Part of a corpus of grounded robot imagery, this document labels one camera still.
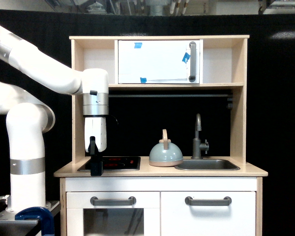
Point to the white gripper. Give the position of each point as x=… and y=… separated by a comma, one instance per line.
x=95, y=142

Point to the grey-blue toy teapot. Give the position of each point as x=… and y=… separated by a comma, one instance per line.
x=165, y=153

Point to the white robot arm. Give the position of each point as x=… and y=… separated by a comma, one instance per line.
x=27, y=118

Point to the black toy stove top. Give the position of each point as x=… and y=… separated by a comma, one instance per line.
x=121, y=163

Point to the white oven door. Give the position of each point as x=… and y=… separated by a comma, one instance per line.
x=140, y=219

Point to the blue C-clamp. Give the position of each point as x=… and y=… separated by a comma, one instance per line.
x=42, y=214

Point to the wooden toy kitchen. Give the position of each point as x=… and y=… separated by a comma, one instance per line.
x=228, y=63

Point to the grey toy sink basin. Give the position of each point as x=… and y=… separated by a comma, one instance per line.
x=207, y=164

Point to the white cabinet door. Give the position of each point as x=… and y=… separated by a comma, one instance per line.
x=180, y=219

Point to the blue tape piece bottom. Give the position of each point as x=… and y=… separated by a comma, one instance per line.
x=143, y=80

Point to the blue tape piece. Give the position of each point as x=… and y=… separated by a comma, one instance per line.
x=186, y=58
x=138, y=45
x=143, y=80

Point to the grey toy faucet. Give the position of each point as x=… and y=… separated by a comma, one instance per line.
x=198, y=146

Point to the white microwave door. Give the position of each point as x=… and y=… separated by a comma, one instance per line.
x=159, y=61

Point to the blue tape piece top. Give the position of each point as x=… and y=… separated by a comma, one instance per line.
x=138, y=45

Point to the blue tape piece right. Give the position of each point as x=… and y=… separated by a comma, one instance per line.
x=186, y=58

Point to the grey oven door handle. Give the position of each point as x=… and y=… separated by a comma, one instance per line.
x=113, y=202

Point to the dark hanging rail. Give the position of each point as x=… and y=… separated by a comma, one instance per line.
x=169, y=95

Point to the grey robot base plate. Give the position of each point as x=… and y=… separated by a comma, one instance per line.
x=7, y=215

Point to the grey cabinet door handle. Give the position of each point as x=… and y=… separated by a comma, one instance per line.
x=226, y=201

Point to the grey microwave door handle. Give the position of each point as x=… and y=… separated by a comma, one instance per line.
x=192, y=46

